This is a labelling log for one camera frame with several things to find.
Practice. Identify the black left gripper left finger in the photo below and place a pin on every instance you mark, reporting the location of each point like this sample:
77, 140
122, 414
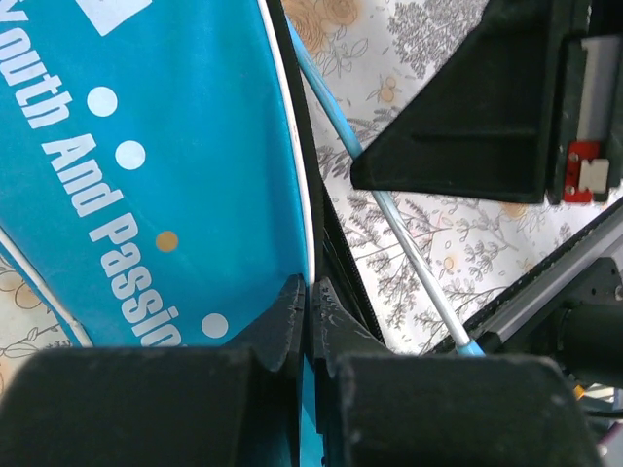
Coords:
238, 404

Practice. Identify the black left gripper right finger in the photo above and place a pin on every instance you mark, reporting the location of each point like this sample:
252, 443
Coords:
378, 408

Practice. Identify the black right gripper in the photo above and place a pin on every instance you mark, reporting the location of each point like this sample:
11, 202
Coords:
478, 128

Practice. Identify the blue racket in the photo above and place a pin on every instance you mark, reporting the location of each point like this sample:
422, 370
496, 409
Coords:
464, 344

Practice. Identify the blue badminton racket cover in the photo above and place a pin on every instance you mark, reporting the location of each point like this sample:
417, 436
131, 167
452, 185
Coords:
159, 182

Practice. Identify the floral tablecloth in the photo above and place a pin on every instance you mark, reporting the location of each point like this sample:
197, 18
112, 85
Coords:
375, 57

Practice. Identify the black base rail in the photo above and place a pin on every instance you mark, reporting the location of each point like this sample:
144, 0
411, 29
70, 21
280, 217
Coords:
568, 308

